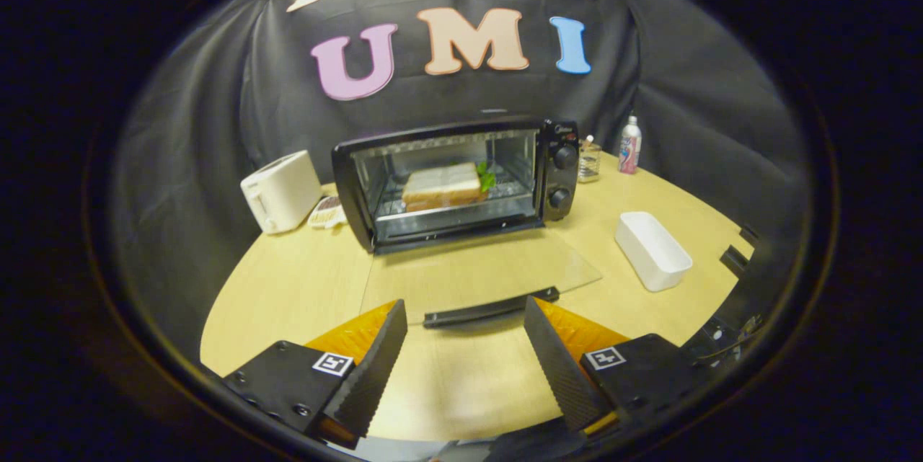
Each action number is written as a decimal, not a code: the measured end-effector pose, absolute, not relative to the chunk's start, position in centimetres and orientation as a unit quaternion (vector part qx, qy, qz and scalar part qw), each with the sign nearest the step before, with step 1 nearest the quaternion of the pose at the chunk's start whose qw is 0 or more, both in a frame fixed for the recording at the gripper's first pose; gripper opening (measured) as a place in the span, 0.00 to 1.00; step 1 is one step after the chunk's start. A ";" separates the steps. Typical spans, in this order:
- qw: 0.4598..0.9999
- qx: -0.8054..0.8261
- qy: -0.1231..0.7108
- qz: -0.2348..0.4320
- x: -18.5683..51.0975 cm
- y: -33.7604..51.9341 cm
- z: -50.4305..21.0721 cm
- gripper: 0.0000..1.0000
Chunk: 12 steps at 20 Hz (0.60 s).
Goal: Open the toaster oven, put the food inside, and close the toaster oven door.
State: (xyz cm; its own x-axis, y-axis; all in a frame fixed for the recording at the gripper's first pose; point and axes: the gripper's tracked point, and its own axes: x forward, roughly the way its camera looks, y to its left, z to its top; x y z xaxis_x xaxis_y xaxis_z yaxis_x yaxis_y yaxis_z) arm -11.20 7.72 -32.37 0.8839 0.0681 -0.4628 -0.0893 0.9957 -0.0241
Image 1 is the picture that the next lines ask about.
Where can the black backdrop cloth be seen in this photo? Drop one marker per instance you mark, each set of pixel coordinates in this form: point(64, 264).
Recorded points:
point(461, 87)

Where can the white and pink bottle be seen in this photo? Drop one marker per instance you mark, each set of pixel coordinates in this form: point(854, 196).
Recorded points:
point(629, 145)

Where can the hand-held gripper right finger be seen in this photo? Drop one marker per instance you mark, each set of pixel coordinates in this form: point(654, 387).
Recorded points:
point(559, 368)

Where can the clear glass jar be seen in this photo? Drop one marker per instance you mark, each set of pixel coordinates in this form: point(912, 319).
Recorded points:
point(589, 161)

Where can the black toaster oven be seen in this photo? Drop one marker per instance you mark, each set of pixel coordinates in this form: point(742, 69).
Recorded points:
point(461, 181)

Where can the white rectangular plastic container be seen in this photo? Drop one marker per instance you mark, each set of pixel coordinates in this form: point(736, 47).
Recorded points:
point(652, 249)

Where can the white pop-up toaster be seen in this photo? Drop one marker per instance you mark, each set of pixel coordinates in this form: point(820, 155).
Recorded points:
point(281, 190)

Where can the sandwich with lettuce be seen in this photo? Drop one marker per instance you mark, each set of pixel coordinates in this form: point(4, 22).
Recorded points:
point(445, 187)

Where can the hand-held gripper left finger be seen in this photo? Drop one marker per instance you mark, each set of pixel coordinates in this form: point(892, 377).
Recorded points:
point(371, 368)

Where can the small printed snack packet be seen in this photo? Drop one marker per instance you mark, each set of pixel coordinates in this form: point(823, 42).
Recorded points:
point(328, 212)

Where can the black metal clamp bracket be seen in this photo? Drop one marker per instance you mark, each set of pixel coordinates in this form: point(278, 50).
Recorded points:
point(728, 303)

